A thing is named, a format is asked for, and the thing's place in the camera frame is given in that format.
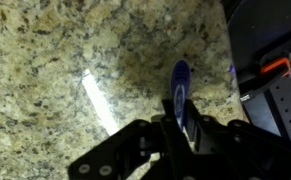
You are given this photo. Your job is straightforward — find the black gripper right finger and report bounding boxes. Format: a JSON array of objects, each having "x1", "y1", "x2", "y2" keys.
[{"x1": 184, "y1": 100, "x2": 291, "y2": 180}]

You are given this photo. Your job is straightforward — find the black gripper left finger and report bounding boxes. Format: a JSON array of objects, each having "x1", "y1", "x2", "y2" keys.
[{"x1": 68, "y1": 100, "x2": 192, "y2": 180}]

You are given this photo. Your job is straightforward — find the orange black clamp near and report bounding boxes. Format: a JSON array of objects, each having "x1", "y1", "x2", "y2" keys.
[{"x1": 260, "y1": 57, "x2": 291, "y2": 77}]

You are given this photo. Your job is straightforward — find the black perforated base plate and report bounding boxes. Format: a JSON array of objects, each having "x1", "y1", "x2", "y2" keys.
[{"x1": 223, "y1": 0, "x2": 291, "y2": 146}]

